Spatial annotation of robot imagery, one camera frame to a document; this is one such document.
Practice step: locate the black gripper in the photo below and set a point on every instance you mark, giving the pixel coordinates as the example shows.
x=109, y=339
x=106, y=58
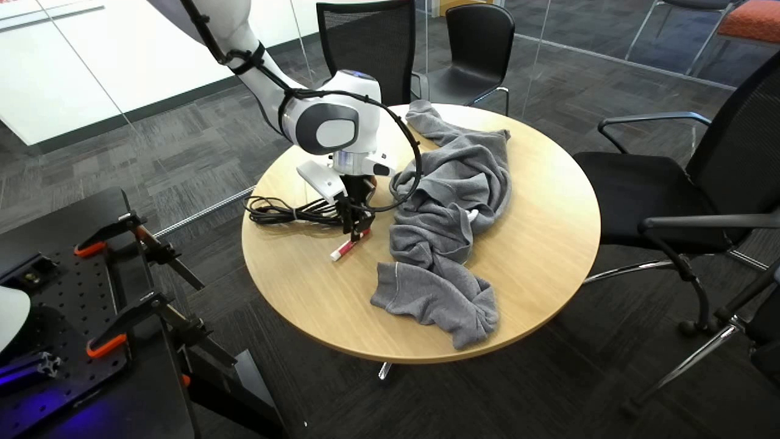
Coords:
x=356, y=190

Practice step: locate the orange marker with white cap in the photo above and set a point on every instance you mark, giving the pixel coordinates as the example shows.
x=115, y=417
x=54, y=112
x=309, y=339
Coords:
x=341, y=250

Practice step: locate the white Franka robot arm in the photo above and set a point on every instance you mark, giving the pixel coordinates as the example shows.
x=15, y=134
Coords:
x=325, y=125

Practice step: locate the grey fleece sweater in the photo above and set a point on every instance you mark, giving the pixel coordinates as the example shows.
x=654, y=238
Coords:
x=438, y=220

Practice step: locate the black mesh office chair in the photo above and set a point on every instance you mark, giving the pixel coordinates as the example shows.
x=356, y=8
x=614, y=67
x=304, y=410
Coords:
x=373, y=49
x=633, y=187
x=477, y=40
x=763, y=325

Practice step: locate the round wooden table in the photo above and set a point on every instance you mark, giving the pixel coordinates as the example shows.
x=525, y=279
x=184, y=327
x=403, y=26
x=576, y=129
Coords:
x=527, y=244

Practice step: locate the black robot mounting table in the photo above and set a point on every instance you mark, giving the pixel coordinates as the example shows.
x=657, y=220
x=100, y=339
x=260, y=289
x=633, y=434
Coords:
x=162, y=405

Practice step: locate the small black connector box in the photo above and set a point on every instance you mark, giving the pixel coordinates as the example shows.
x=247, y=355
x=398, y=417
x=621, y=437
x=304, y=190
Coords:
x=31, y=270

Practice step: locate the orange upholstered bench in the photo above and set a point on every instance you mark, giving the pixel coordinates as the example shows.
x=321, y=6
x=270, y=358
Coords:
x=756, y=21

